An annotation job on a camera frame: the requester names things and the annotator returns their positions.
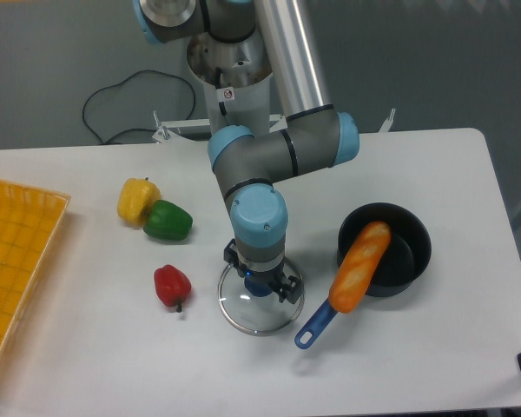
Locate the red bell pepper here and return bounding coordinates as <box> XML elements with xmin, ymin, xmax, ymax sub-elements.
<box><xmin>154</xmin><ymin>264</ymin><xmax>192</xmax><ymax>313</ymax></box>

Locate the yellow bell pepper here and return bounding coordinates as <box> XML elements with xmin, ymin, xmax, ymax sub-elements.
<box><xmin>116</xmin><ymin>177</ymin><xmax>161</xmax><ymax>227</ymax></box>

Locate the green bell pepper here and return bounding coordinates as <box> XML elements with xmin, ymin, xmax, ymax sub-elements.
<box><xmin>143</xmin><ymin>200</ymin><xmax>193</xmax><ymax>241</ymax></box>

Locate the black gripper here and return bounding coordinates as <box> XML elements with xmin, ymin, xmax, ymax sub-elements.
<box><xmin>223</xmin><ymin>239</ymin><xmax>303</xmax><ymax>303</ymax></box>

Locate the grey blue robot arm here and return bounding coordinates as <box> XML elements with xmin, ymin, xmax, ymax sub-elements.
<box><xmin>134</xmin><ymin>1</ymin><xmax>359</xmax><ymax>303</ymax></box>

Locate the glass lid blue knob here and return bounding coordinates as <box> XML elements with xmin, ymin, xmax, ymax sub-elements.
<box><xmin>217</xmin><ymin>255</ymin><xmax>306</xmax><ymax>336</ymax></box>

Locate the black floor cable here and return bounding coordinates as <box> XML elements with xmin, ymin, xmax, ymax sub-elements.
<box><xmin>82</xmin><ymin>69</ymin><xmax>197</xmax><ymax>146</ymax></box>

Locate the dark blue saucepan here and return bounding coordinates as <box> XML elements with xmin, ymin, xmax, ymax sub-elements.
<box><xmin>294</xmin><ymin>202</ymin><xmax>432</xmax><ymax>349</ymax></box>

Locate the yellow plastic basket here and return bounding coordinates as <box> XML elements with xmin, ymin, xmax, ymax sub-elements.
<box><xmin>0</xmin><ymin>179</ymin><xmax>70</xmax><ymax>358</ymax></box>

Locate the orange toy baguette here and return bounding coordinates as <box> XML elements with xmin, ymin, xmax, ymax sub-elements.
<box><xmin>328</xmin><ymin>221</ymin><xmax>392</xmax><ymax>314</ymax></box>

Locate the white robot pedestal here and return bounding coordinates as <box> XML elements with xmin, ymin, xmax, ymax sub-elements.
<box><xmin>151</xmin><ymin>30</ymin><xmax>397</xmax><ymax>144</ymax></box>

